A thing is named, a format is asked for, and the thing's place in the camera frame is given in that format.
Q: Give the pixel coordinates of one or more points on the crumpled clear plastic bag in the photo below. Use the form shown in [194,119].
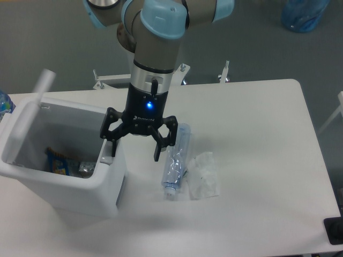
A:
[202,176]

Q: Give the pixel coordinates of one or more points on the crumpled silver foil trash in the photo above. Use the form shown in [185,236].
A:
[86,169]

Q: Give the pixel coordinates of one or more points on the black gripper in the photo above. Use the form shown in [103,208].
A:
[144,112]

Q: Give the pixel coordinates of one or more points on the white frame at right edge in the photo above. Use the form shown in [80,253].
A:
[337,112]

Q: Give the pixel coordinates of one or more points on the white push-lid trash can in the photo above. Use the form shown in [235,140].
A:
[54,148]

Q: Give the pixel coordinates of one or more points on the levelling foot bolt right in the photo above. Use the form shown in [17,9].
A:
[224,76]

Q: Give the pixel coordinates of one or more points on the blue water bottle at left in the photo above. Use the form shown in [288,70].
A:
[7,105]

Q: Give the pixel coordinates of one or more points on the blue yellow snack wrapper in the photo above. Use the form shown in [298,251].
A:
[61,164]

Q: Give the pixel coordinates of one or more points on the black device at table corner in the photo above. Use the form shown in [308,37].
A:
[333,227]

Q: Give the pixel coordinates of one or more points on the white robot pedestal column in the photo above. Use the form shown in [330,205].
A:
[128,45]

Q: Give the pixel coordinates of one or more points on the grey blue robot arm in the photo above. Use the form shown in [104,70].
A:
[156,29]

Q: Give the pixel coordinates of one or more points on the white pedestal base frame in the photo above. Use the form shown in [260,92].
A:
[122,80]

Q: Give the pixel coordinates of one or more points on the crushed clear plastic bottle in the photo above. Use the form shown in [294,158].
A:
[176,162]

